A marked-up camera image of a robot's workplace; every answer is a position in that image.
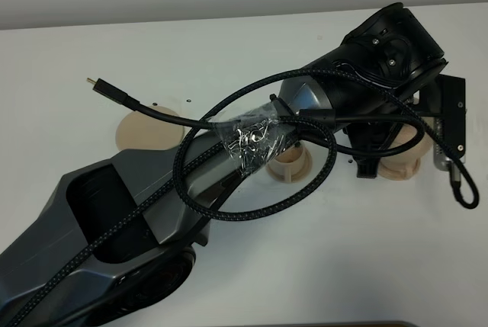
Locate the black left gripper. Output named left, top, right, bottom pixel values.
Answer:
left=345, top=75, right=466, bottom=178

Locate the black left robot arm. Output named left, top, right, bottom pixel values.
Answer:
left=1, top=3, right=469, bottom=326

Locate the beige teapot saucer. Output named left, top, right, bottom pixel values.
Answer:
left=115, top=111, right=185, bottom=151

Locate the beige right teacup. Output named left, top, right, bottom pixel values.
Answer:
left=377, top=159, right=421, bottom=181

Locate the beige left cup saucer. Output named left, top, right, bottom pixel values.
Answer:
left=265, top=147, right=314, bottom=184

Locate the clear crumpled tape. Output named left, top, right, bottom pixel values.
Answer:
left=208, top=102, right=297, bottom=177

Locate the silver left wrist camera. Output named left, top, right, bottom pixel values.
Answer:
left=426, top=117, right=468, bottom=172

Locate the black braided cable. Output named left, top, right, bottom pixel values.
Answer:
left=7, top=67, right=480, bottom=327

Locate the black cable with plug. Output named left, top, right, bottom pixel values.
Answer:
left=86, top=77, right=424, bottom=159

